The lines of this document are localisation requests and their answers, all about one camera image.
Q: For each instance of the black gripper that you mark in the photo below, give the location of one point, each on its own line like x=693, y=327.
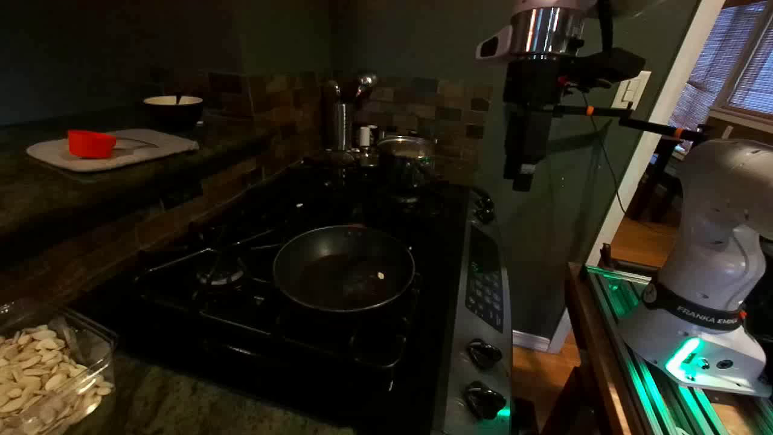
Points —
x=531, y=86

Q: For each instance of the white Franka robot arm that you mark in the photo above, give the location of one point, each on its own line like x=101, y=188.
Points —
x=716, y=242

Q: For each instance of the small white shaker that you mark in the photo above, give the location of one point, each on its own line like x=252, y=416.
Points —
x=366, y=137

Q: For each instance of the window with blinds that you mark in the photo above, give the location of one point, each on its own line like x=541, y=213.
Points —
x=737, y=68

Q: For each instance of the stove button control panel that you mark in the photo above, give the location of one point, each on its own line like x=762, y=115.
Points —
x=483, y=282

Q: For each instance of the metal kitchen utensils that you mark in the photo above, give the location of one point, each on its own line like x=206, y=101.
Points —
x=363, y=86

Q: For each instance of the black bowl white inside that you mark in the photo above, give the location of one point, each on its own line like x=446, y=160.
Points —
x=171, y=109

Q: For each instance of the white wall switch plate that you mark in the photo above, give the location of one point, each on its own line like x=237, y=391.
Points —
x=634, y=90

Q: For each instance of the black frying pan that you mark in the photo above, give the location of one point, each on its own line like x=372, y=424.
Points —
x=343, y=269

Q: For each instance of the robot cart with green rail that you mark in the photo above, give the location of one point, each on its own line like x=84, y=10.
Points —
x=636, y=354

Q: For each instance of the black gas stove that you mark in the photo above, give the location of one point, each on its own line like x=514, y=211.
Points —
x=322, y=242

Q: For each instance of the white cutting board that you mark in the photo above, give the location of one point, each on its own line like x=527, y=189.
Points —
x=153, y=145

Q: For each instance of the metal utensil holder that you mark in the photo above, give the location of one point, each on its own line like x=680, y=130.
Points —
x=342, y=124

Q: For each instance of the red measuring cup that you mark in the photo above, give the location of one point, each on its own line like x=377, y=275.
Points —
x=89, y=143

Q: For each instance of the glass container of pasta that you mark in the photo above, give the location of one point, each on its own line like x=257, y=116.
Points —
x=48, y=377

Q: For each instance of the black stove knob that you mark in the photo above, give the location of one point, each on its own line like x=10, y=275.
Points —
x=483, y=354
x=483, y=400
x=482, y=206

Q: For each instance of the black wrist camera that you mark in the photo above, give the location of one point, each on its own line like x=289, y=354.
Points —
x=615, y=66

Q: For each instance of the steel pot with lid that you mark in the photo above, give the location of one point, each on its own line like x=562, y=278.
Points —
x=407, y=150

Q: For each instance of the black camera stand orange clips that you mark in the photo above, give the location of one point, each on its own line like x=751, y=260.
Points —
x=644, y=121

